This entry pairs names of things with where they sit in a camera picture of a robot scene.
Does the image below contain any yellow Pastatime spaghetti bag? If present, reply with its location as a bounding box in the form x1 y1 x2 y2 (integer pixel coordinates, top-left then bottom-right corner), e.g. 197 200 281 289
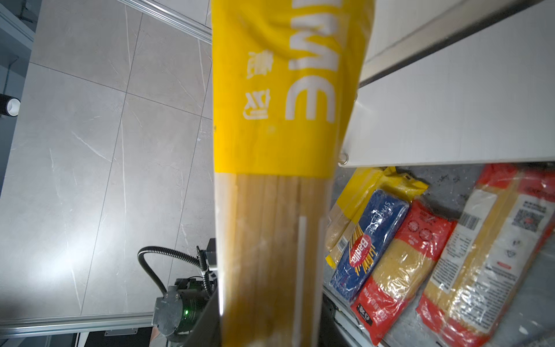
211 1 375 346

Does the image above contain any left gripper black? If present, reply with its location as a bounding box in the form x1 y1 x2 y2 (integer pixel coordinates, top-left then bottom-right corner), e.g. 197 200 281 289
153 277 217 343

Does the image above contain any red white label spaghetti bag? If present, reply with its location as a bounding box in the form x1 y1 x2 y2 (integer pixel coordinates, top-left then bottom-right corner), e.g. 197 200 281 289
416 163 554 346

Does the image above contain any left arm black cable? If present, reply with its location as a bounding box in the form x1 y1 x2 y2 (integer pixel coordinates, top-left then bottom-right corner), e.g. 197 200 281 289
136 246 215 296

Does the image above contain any white two-tier shelf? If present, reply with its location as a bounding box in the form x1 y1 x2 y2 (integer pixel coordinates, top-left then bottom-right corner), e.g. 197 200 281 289
340 1 554 167

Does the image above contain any blue Barilla spaghetti box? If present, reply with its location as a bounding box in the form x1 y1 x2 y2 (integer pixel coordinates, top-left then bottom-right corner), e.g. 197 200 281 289
330 189 410 302

